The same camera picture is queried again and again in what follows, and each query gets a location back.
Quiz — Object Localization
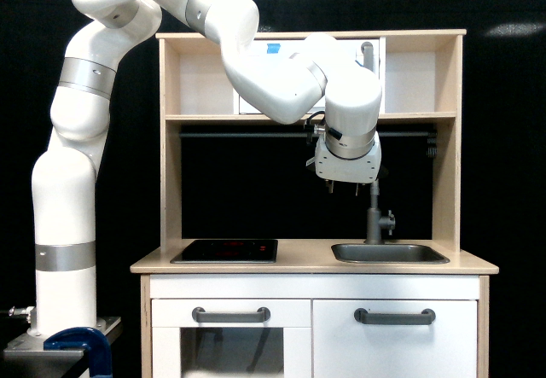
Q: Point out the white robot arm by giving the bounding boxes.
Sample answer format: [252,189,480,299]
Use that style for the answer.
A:
[32,0,382,337]

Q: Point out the grey oven door handle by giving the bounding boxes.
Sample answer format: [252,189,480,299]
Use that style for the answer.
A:
[192,307,270,323]

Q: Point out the white microwave door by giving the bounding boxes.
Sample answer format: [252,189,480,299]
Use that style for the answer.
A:
[233,37,386,114]

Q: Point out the grey toy sink basin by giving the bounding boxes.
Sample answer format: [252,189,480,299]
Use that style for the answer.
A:
[331,243,450,264]

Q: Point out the white cabinet door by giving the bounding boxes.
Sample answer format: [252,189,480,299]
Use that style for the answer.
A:
[312,299,478,377]

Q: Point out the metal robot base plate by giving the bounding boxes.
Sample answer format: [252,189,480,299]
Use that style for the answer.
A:
[1,317,123,377]

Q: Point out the wooden toy kitchen frame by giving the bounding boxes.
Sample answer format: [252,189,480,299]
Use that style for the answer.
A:
[131,29,499,377]

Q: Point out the blue c-clamp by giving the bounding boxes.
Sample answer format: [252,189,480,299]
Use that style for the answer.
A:
[44,327,113,378]

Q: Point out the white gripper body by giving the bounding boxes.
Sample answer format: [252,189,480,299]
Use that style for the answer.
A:
[314,133,381,183]

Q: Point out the silver cable connector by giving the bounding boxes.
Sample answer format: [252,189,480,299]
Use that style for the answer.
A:
[8,306,35,323]

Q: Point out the grey rail hooks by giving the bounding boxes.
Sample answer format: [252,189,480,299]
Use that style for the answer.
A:
[427,131,438,159]

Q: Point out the grey toy faucet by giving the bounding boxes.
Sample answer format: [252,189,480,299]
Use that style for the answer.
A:
[365,180,396,245]

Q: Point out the blue tape piece top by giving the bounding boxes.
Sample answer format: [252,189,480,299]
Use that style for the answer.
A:
[267,43,281,54]

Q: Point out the white lower oven door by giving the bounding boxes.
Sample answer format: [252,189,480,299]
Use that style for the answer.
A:
[151,299,312,377]

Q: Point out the black toy stovetop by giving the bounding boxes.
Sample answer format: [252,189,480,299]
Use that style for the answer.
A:
[170,239,278,264]

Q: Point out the grey cabinet door handle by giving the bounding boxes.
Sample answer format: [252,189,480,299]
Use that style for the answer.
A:
[353,308,436,326]

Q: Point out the grey hanging rail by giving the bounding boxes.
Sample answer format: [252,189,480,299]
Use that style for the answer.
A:
[178,131,435,138]

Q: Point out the grey microwave door handle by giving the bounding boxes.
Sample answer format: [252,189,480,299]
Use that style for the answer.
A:
[361,41,375,72]

